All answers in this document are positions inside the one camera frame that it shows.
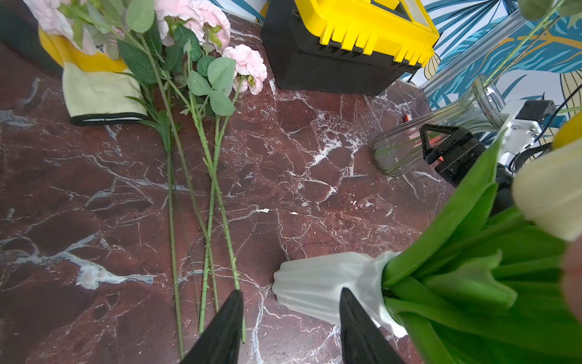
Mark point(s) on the tulip bouquet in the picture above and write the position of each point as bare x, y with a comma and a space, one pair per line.
479, 287

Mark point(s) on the yellow work glove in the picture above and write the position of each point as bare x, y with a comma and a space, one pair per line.
97, 90

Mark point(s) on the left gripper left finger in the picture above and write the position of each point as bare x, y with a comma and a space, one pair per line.
220, 342

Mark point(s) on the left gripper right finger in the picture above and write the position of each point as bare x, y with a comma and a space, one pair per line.
362, 341

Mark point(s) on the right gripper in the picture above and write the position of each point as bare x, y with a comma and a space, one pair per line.
454, 151

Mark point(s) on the white ribbed vase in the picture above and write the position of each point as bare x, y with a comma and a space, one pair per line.
313, 287

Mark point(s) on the yellow toolbox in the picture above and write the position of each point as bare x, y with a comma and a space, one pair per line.
346, 46

